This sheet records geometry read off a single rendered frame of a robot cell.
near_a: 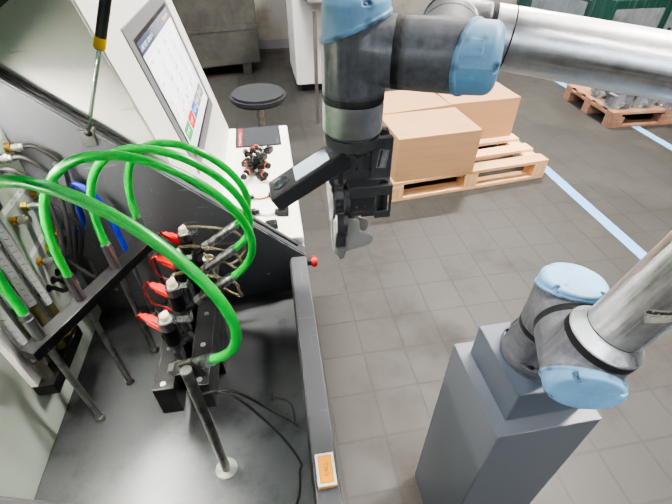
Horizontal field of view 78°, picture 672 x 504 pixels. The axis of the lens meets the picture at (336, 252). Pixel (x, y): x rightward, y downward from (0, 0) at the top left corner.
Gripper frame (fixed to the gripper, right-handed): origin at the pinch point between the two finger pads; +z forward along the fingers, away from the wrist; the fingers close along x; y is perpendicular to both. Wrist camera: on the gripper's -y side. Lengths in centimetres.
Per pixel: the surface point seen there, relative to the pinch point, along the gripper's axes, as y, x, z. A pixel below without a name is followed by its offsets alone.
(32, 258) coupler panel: -57, 19, 10
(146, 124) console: -33.1, 35.4, -8.0
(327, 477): -4.9, -23.4, 25.8
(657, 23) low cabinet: 417, 398, 64
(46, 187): -31.4, -8.5, -20.2
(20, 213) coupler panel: -57, 23, 2
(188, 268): -18.4, -14.3, -12.3
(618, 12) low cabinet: 363, 397, 52
